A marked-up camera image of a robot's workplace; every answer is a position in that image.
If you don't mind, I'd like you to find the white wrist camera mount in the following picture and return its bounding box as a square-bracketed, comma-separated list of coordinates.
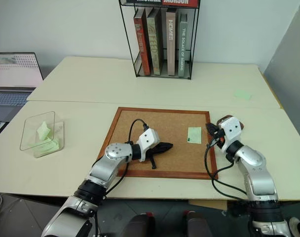
[136, 128, 161, 162]
[218, 116, 242, 150]

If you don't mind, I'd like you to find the open grey laptop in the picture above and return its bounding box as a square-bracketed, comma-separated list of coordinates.
[0, 52, 44, 123]

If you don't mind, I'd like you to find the grey partition panel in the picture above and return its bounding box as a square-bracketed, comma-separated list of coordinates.
[262, 0, 300, 149]

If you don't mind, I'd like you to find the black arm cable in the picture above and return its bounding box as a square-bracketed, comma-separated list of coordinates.
[203, 137, 247, 201]
[100, 119, 150, 198]

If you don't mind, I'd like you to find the brown HOMES book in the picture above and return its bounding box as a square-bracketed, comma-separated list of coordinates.
[165, 6, 180, 77]

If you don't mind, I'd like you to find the dark rounded shape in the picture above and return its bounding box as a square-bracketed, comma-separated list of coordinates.
[183, 210, 213, 237]
[122, 211, 156, 237]

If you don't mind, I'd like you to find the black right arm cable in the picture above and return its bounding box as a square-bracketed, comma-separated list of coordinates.
[203, 137, 247, 201]

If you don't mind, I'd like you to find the red upright book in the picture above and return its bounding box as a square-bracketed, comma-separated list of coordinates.
[133, 6, 151, 77]

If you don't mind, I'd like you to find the crumpled green note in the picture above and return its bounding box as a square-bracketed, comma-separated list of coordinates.
[37, 120, 52, 141]

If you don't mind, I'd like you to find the black flat-lying book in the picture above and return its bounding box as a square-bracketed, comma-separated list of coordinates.
[126, 0, 163, 6]

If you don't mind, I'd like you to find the black wire bookshelf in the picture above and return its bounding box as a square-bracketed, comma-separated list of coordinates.
[118, 0, 201, 80]

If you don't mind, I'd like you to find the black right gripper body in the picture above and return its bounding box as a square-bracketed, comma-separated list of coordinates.
[211, 128, 226, 149]

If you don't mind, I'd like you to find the flat green note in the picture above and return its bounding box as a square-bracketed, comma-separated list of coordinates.
[27, 137, 61, 157]

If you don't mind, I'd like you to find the cork board with wooden frame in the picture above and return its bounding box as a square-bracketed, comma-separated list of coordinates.
[97, 107, 219, 180]

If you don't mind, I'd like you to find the clear plastic box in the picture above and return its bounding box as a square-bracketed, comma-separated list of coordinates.
[19, 111, 65, 159]

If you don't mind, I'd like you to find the grey-green SOLACE book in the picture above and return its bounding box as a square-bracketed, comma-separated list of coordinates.
[177, 12, 192, 78]

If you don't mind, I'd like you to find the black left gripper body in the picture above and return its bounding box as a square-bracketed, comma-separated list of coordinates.
[145, 142, 163, 161]

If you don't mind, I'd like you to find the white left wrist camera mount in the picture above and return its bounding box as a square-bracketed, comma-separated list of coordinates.
[136, 128, 161, 162]

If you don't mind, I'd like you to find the olive patterned upright book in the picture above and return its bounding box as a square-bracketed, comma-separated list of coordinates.
[146, 6, 163, 76]

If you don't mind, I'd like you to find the red flat-lying book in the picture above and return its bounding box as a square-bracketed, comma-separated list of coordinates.
[161, 0, 199, 8]

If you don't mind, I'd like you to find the green note with writing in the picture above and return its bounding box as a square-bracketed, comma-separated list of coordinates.
[187, 126, 203, 145]

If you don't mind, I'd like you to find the white and black shoe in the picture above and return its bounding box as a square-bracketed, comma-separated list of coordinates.
[289, 216, 300, 237]

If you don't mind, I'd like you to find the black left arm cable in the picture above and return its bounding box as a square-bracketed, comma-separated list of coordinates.
[100, 119, 150, 198]

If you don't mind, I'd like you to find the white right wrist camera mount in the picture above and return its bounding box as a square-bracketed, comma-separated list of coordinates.
[218, 116, 242, 150]

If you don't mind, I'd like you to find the brown cardboard piece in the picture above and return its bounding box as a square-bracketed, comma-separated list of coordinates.
[188, 199, 228, 211]

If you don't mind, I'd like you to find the small brown tray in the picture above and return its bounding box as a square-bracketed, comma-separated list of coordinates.
[215, 114, 245, 131]

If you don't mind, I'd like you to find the plain green sticky note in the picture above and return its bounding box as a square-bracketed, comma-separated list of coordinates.
[233, 89, 253, 101]

